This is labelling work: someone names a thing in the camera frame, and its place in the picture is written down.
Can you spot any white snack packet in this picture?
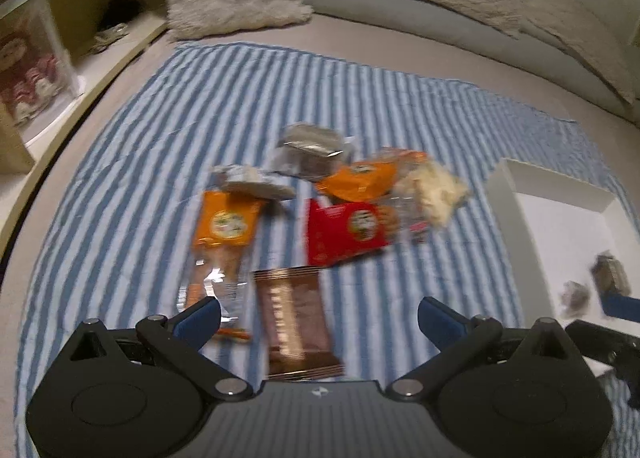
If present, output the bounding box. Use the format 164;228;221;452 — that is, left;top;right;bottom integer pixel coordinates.
210;164;297;201

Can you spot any wooden bedside shelf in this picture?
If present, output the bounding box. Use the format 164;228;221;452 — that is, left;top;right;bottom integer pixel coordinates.
0;0;171;289

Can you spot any clear white cracker packet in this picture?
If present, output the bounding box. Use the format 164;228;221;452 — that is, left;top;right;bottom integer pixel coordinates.
392;158;472;229

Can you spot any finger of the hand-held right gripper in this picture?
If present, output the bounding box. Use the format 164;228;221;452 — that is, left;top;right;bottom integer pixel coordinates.
601;294;640;325
566;319;640;370

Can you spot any clear display case with doll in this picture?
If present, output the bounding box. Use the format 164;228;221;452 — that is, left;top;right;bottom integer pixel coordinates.
0;0;83;143

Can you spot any white cardboard box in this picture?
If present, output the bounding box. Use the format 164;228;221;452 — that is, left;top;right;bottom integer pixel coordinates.
486;158;640;374

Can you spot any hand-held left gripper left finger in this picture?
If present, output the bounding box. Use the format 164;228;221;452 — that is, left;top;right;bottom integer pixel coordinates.
64;296;255;401

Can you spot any red snack packet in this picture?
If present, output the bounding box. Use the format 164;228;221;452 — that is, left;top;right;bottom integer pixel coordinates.
305;198;428;267

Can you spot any dark foil snack packet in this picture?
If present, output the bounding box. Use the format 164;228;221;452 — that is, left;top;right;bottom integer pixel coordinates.
589;253;632;296
272;123;357;183
559;280;593;321

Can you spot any brown snack packet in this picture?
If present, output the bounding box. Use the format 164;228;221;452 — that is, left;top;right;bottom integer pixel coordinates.
252;267;346;383

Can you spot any orange snack packet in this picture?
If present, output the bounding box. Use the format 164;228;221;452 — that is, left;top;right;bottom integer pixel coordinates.
315;148;431;206
175;188;266;341

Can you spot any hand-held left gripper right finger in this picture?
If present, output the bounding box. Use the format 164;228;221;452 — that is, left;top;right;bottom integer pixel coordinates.
389;296;581;401

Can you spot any blue white striped blanket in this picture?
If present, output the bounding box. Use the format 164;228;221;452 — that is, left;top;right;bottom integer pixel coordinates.
15;40;640;458

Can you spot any small metallic trinket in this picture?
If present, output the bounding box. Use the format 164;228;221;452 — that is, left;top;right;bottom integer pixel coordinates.
92;22;132;54

